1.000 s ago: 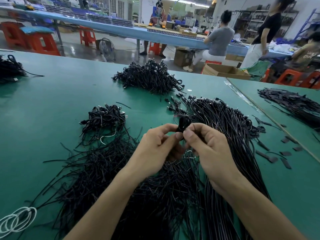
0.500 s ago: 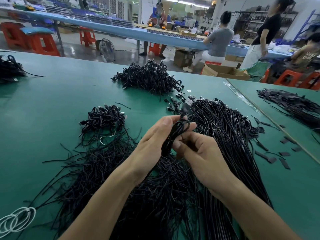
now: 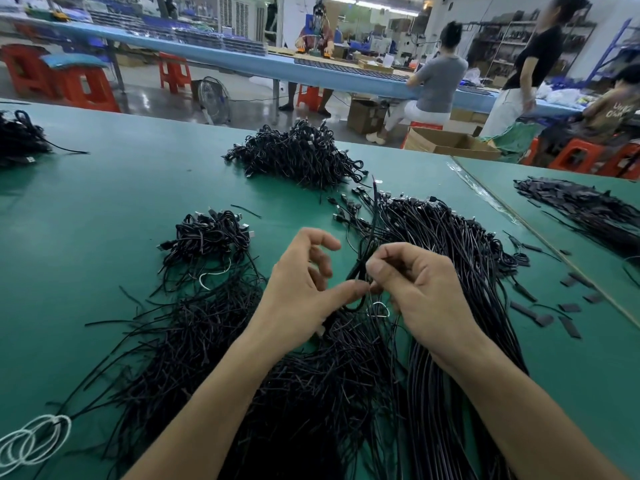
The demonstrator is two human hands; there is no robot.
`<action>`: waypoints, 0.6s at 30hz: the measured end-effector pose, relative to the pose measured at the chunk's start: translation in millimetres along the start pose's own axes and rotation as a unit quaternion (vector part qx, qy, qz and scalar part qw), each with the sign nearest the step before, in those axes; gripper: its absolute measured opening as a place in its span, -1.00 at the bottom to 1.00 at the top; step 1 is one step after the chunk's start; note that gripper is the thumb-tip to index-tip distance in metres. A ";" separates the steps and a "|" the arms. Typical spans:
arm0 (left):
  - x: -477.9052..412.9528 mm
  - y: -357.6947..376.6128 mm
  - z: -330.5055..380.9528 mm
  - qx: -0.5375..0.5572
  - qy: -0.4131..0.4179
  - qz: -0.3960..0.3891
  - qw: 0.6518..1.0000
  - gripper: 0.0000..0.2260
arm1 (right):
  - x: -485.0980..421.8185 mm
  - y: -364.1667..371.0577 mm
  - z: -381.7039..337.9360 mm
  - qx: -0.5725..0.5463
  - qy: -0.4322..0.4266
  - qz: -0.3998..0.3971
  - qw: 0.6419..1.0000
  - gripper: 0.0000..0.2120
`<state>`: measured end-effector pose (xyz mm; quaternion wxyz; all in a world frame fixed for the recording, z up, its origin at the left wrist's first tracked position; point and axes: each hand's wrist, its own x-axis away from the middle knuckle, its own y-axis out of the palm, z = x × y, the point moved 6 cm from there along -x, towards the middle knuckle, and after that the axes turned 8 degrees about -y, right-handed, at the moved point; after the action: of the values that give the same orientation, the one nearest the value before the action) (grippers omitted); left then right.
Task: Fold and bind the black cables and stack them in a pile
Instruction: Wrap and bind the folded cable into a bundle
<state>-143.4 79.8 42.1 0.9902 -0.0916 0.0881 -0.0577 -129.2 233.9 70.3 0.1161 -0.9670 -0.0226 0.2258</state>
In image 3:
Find scattered dark tie pieces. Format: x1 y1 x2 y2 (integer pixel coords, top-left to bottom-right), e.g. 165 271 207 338
503 233 606 339

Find long blue workbench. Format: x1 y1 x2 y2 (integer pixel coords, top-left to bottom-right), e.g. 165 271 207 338
0 15 581 116

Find single black cable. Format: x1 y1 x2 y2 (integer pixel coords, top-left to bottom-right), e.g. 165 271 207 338
345 177 386 314

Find pile of black cables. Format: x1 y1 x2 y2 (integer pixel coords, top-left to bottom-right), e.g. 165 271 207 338
50 209 411 480

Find blue metal rack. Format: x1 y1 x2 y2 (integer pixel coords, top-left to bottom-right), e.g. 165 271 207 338
588 17 640 84

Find grey floor fan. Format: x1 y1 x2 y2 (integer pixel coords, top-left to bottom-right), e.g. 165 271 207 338
194 77 233 126

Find white pillar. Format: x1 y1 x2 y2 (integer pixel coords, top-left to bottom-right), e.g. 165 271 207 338
280 0 313 48

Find red plastic stool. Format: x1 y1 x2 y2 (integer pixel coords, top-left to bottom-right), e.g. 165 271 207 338
548 137 640 179
297 85 324 113
0 43 53 98
158 53 193 96

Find metal storage shelf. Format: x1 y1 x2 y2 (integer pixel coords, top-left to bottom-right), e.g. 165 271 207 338
470 9 599 86

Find person's right hand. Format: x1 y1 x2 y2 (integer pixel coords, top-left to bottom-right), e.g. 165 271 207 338
365 241 491 374

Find spread of straight black cables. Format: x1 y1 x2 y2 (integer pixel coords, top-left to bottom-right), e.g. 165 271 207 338
514 177 640 258

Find green bag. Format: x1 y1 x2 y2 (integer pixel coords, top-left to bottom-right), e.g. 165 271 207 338
493 121 546 161

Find bundle of long black cables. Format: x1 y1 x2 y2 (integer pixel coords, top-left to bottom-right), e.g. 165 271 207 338
330 185 531 480

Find person's left forearm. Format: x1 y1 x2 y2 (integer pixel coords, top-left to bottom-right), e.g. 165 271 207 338
125 329 286 480

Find small cardboard box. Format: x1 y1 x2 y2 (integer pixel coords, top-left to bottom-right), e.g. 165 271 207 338
347 97 389 136

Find person's left hand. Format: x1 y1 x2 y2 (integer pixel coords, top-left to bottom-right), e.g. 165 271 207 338
245 227 371 358

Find small cluster of knotted cables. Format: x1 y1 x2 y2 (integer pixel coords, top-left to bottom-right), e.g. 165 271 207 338
158 209 253 294

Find red stool with blue seat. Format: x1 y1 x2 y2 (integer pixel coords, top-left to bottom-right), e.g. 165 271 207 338
40 53 121 113

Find bunch of white wire rings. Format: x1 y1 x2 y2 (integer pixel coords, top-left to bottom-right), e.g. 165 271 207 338
0 413 73 476

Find pile of white bags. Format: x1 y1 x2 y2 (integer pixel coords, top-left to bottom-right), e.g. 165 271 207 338
545 85 591 108

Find heap of black cables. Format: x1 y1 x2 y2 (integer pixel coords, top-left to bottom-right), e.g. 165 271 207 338
0 109 89 166
223 119 369 191

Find open cardboard box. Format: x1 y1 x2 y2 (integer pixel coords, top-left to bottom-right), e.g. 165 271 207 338
402 127 501 161

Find person's right forearm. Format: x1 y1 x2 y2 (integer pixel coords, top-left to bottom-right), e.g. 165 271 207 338
445 335 636 480

